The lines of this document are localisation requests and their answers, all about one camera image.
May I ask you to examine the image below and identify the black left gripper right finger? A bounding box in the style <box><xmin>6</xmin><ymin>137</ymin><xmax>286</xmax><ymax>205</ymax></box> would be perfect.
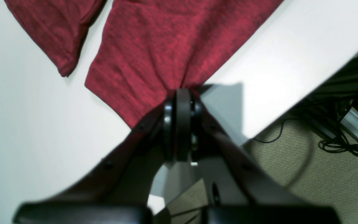
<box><xmin>182</xmin><ymin>89</ymin><xmax>340</xmax><ymax>224</ymax></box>

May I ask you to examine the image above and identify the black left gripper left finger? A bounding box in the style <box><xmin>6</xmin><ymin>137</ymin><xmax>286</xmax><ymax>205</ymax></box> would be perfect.
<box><xmin>13</xmin><ymin>93</ymin><xmax>176</xmax><ymax>224</ymax></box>

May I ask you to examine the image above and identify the red long-sleeve T-shirt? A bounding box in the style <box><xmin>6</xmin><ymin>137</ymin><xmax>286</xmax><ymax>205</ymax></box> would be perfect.
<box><xmin>5</xmin><ymin>0</ymin><xmax>282</xmax><ymax>128</ymax></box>

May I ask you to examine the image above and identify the black coiled cable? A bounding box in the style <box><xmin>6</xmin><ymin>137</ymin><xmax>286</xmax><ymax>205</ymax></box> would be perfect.
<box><xmin>318</xmin><ymin>137</ymin><xmax>358</xmax><ymax>157</ymax></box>

